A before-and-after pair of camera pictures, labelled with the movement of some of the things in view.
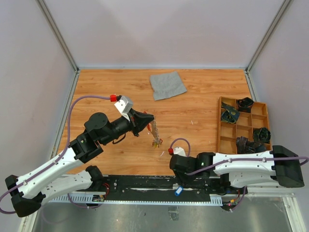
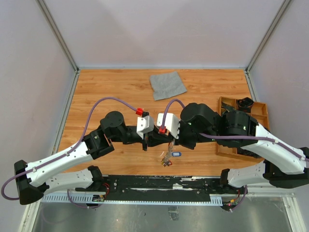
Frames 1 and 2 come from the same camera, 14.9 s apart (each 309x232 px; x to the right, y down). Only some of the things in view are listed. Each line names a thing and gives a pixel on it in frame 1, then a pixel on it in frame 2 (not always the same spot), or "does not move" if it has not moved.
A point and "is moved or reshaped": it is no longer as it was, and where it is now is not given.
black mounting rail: (159, 188) does not move
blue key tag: (178, 189) is moved or reshaped
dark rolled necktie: (245, 105) does not move
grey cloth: (166, 85) does not move
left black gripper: (138, 121) -> (155, 139)
